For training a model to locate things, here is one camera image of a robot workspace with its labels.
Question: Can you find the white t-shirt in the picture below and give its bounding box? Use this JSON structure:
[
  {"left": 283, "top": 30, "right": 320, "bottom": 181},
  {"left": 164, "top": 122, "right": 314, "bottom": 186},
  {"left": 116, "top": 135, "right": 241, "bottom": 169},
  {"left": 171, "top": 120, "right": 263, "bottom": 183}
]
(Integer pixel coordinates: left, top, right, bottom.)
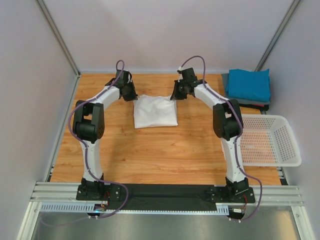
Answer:
[{"left": 133, "top": 94, "right": 178, "bottom": 129}]

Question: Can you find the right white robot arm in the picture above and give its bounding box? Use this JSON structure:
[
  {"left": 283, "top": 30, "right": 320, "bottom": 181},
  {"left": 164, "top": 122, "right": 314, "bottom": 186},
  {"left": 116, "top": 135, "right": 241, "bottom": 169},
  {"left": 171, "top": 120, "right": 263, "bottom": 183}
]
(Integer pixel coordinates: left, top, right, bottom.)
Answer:
[{"left": 170, "top": 67, "right": 249, "bottom": 202}]

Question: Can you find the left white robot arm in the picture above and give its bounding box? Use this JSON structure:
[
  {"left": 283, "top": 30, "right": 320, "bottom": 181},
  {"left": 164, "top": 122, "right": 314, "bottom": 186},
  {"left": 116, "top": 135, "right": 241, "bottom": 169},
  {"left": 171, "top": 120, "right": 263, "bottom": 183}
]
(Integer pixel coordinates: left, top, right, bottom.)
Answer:
[{"left": 68, "top": 70, "right": 138, "bottom": 201}]

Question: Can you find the folded black red t-shirt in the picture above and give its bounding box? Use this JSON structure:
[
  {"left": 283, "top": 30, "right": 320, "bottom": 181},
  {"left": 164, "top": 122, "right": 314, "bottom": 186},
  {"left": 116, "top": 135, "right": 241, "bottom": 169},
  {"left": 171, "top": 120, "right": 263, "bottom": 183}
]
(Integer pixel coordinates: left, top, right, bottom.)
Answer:
[{"left": 239, "top": 103, "right": 269, "bottom": 112}]

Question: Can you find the white plastic basket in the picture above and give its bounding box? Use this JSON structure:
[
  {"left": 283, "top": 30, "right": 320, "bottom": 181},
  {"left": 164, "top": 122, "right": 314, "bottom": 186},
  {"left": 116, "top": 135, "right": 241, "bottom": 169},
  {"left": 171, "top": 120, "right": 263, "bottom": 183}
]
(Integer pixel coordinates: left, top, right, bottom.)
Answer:
[{"left": 240, "top": 114, "right": 302, "bottom": 167}]

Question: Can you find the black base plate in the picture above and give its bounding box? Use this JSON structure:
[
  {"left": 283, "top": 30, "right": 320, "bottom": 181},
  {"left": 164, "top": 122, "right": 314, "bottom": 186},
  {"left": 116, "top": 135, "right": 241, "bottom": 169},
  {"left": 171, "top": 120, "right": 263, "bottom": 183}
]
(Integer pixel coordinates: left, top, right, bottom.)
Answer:
[{"left": 76, "top": 183, "right": 256, "bottom": 210}]

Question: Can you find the right aluminium corner post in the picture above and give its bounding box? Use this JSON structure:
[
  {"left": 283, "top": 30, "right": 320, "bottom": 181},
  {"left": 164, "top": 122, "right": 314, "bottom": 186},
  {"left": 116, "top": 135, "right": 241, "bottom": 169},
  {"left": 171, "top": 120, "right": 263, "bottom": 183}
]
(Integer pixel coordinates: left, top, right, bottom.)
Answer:
[{"left": 254, "top": 0, "right": 303, "bottom": 72}]

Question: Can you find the aluminium corner post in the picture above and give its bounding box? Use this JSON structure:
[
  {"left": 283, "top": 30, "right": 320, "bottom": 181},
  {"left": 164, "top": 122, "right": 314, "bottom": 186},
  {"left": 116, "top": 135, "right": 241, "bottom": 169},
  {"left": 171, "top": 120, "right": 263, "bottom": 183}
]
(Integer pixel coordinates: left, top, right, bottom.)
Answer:
[
  {"left": 254, "top": 0, "right": 303, "bottom": 72},
  {"left": 35, "top": 0, "right": 81, "bottom": 77}
]

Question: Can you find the left aluminium corner post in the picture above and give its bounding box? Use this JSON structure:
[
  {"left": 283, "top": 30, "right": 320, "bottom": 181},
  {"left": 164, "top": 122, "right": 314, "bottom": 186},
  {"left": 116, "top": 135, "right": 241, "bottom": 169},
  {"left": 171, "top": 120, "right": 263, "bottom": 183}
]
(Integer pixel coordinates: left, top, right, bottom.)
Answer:
[{"left": 35, "top": 0, "right": 81, "bottom": 77}]

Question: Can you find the aluminium frame rail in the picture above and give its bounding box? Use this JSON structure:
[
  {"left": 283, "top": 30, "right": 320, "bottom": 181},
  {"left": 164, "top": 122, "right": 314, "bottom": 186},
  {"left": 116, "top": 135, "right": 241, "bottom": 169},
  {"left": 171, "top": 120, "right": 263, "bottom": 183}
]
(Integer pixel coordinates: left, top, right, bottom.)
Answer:
[{"left": 30, "top": 182, "right": 304, "bottom": 206}]

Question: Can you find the grey slotted cable duct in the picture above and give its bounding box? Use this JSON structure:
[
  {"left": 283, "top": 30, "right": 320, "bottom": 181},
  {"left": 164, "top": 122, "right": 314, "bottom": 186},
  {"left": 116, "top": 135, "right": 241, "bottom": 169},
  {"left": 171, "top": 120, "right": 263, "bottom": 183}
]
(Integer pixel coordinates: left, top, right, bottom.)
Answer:
[{"left": 39, "top": 202, "right": 243, "bottom": 216}]

